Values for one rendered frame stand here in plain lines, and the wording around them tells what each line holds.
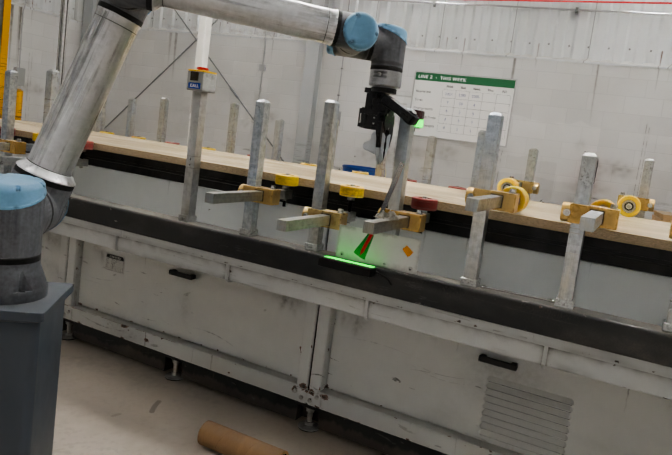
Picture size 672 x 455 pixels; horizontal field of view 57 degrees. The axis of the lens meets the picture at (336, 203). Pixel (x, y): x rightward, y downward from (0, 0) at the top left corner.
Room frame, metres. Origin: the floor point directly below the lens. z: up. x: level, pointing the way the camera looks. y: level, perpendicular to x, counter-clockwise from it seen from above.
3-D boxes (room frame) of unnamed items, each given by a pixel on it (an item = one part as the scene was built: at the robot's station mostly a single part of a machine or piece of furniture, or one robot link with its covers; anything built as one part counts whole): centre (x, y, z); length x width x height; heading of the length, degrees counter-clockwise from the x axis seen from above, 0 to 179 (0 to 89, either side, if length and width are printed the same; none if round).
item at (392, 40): (1.75, -0.09, 1.32); 0.10 x 0.09 x 0.12; 101
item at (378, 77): (1.75, -0.09, 1.23); 0.10 x 0.09 x 0.05; 154
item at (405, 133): (1.80, -0.17, 0.93); 0.03 x 0.03 x 0.48; 64
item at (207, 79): (2.14, 0.51, 1.18); 0.07 x 0.07 x 0.08; 64
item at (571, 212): (1.57, -0.64, 0.95); 0.13 x 0.06 x 0.05; 64
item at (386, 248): (1.79, -0.14, 0.75); 0.26 x 0.01 x 0.10; 64
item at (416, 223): (1.79, -0.20, 0.85); 0.13 x 0.06 x 0.05; 64
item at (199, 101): (2.14, 0.51, 0.93); 0.05 x 0.04 x 0.45; 64
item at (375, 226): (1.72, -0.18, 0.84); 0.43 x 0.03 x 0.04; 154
